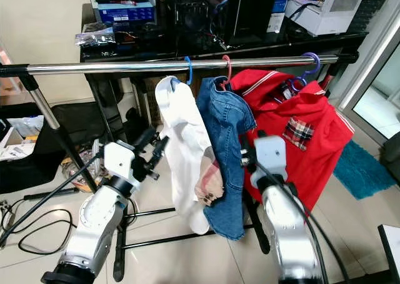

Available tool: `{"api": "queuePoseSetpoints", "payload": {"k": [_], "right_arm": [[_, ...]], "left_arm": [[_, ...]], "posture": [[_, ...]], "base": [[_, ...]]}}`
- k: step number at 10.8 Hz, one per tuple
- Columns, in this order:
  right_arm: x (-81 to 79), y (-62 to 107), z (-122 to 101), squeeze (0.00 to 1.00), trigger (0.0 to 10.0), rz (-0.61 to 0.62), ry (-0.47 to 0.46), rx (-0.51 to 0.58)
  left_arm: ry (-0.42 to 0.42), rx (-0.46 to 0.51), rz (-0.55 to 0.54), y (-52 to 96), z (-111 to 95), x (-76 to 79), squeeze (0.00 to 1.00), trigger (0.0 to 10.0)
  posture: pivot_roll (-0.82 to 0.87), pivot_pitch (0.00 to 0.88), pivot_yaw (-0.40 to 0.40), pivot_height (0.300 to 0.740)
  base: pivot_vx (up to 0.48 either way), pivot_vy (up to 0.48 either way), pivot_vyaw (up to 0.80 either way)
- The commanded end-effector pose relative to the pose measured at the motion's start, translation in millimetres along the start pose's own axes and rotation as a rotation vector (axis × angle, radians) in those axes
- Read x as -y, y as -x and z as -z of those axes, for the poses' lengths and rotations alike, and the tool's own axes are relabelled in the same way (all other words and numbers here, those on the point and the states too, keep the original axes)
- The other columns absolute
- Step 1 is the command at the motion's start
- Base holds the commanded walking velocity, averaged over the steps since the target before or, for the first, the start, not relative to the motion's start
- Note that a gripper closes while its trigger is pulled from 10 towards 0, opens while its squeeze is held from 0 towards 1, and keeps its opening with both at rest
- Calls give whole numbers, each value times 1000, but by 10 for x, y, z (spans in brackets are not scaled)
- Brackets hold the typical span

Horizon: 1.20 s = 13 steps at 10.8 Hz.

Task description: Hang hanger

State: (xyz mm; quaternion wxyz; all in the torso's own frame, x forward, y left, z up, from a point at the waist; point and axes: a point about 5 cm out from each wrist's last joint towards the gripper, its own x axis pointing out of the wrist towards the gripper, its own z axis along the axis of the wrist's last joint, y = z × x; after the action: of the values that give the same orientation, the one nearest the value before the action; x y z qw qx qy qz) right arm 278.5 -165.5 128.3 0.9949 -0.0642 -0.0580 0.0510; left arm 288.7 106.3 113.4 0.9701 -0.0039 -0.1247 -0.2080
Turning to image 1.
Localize blue white box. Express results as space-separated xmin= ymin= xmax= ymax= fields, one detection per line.
xmin=96 ymin=1 xmax=157 ymax=23

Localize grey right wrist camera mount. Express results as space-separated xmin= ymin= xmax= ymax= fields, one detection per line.
xmin=252 ymin=136 xmax=288 ymax=188

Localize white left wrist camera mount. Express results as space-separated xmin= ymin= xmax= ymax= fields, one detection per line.
xmin=103 ymin=141 xmax=139 ymax=183

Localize clear plastic bag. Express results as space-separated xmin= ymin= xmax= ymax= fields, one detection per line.
xmin=75 ymin=23 xmax=116 ymax=47

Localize chrome black clothes rack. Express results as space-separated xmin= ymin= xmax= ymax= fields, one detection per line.
xmin=0 ymin=54 xmax=360 ymax=281

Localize black floor cable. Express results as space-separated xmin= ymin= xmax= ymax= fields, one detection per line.
xmin=9 ymin=203 xmax=79 ymax=255

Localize cardboard box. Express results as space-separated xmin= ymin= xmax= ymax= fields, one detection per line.
xmin=142 ymin=78 xmax=164 ymax=125

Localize black electronics case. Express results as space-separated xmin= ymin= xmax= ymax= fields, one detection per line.
xmin=166 ymin=0 xmax=216 ymax=38

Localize black desk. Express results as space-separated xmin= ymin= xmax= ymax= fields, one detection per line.
xmin=80 ymin=3 xmax=368 ymax=141

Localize red shirt plaid pocket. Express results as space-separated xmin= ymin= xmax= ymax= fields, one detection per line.
xmin=230 ymin=68 xmax=356 ymax=213

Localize teal floor rug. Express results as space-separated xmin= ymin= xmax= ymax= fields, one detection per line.
xmin=332 ymin=140 xmax=398 ymax=200

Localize sliding glass door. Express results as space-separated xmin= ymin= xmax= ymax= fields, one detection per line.
xmin=328 ymin=3 xmax=400 ymax=146

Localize black monitor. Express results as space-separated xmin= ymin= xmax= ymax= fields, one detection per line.
xmin=225 ymin=0 xmax=291 ymax=47

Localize white electronic device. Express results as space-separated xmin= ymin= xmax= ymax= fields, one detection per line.
xmin=286 ymin=0 xmax=371 ymax=36

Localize colourful snack bag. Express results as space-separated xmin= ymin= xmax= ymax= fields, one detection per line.
xmin=61 ymin=156 xmax=101 ymax=191

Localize black power strip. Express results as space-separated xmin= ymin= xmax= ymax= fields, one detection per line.
xmin=24 ymin=187 xmax=77 ymax=200

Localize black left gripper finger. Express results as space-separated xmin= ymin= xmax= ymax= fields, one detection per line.
xmin=150 ymin=136 xmax=171 ymax=170
xmin=131 ymin=127 xmax=158 ymax=151

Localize purple plastic hanger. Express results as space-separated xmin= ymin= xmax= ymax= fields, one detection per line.
xmin=284 ymin=51 xmax=321 ymax=94

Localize blue plastic hanger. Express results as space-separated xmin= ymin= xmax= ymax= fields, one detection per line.
xmin=169 ymin=56 xmax=193 ymax=92

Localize blue denim dress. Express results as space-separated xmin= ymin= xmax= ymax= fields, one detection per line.
xmin=196 ymin=76 xmax=257 ymax=241

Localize black open suitcase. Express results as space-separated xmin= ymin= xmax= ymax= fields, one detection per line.
xmin=0 ymin=103 xmax=66 ymax=194

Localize white button shirt plaid cuffs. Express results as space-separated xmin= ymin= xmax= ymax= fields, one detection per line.
xmin=155 ymin=76 xmax=226 ymax=235

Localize pink plastic hanger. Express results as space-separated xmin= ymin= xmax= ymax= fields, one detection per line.
xmin=221 ymin=54 xmax=233 ymax=91

